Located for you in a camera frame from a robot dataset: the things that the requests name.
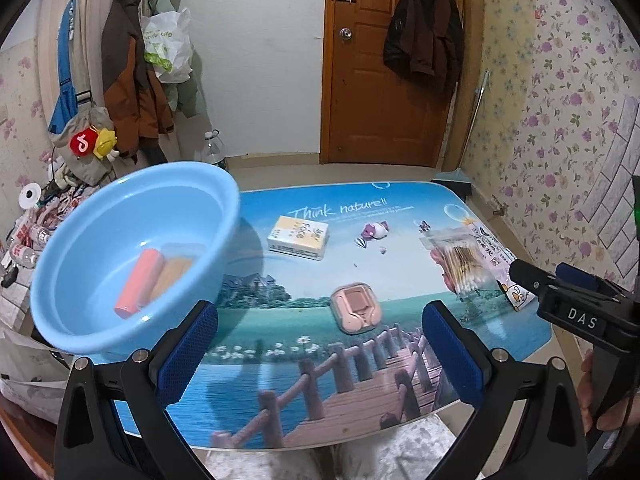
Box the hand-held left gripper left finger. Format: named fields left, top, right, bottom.
left=54, top=300, right=219, bottom=480

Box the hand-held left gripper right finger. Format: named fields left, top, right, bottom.
left=421, top=300, right=586, bottom=480

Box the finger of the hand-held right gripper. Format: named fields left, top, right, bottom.
left=554, top=262, right=623, bottom=295
left=508, top=258, right=557, bottom=297

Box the duck print pink packet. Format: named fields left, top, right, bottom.
left=471, top=225, right=538, bottom=312

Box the clear cotton swab bag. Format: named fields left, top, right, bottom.
left=419, top=227, right=493, bottom=297

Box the pink earphone case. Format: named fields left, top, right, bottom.
left=330, top=284, right=383, bottom=335

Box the light blue plastic basin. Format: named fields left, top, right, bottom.
left=29, top=161, right=242, bottom=356

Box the white purple cat toy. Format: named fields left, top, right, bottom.
left=355, top=221, right=392, bottom=251

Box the yellow white tissue pack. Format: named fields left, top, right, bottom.
left=267, top=215, right=331, bottom=261

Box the grey shoulder bag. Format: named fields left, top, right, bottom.
left=50, top=102, right=121, bottom=186

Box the landscape print desktop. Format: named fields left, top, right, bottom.
left=112, top=180, right=553, bottom=453

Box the person's right hand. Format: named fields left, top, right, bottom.
left=580, top=350, right=640, bottom=432

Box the pink cylindrical tube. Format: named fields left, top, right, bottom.
left=114, top=249, right=166, bottom=318

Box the white plastic sack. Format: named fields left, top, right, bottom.
left=0, top=330, right=76, bottom=421

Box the shelf clutter of bottles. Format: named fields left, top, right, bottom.
left=10, top=187, right=93, bottom=261

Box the large clear water bottle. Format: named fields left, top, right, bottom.
left=200, top=130, right=226, bottom=171

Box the white plush toy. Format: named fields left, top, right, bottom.
left=52, top=160, right=76, bottom=188

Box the beige leaning board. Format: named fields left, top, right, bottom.
left=462, top=0, right=486, bottom=171

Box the yellow plush charm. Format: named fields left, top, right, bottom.
left=92, top=127, right=121, bottom=160

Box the red plush charm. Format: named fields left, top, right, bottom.
left=70, top=127, right=100, bottom=157

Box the brown wooden door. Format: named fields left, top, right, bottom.
left=322, top=0, right=466, bottom=166

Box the dark brown hanging jacket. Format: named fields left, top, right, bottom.
left=383, top=0, right=463, bottom=93

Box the brown orange hanging jacket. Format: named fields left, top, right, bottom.
left=101, top=0, right=173, bottom=156

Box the white green plastic bag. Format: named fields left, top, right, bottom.
left=141, top=7, right=193, bottom=83

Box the blue hanging bag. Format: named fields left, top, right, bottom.
left=48, top=0, right=83, bottom=136

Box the light wood wardrobe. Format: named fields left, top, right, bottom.
left=82, top=0, right=121, bottom=111

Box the reddish wooden frame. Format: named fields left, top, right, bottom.
left=0, top=405, right=61, bottom=480

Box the white round camera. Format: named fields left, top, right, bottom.
left=17, top=182, right=43, bottom=208

